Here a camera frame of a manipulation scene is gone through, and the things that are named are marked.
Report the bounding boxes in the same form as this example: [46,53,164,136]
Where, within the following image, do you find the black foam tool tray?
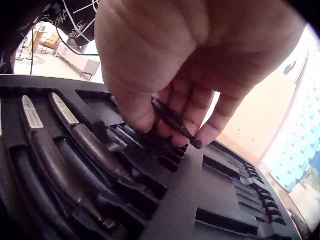
[0,74,302,240]

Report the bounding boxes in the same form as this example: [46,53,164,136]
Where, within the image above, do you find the person's right ring finger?
[187,85,217,133]

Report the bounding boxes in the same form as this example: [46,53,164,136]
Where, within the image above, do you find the person's right thumb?
[104,62,157,132]

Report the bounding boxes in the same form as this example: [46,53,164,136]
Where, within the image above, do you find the white low cabinet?
[54,41,101,81]

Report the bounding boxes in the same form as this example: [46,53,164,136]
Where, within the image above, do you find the person's right middle finger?
[171,82,198,147]

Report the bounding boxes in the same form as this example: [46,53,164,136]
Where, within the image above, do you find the person's right index finger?
[154,84,175,135]

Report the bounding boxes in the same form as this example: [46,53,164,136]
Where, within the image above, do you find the wooden chair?
[39,32,61,54]

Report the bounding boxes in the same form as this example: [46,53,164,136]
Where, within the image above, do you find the dark metal tool bit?
[151,97,203,149]

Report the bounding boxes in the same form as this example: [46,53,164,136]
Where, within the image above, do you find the dark tool with silver label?
[21,95,125,234]
[49,92,134,182]

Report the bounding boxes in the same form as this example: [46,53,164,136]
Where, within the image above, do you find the blue drop patterned curtain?
[262,50,320,193]

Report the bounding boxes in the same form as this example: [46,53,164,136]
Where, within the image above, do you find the person's right hand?
[94,0,308,147]

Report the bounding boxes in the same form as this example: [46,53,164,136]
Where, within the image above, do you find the person's right little finger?
[196,92,248,146]

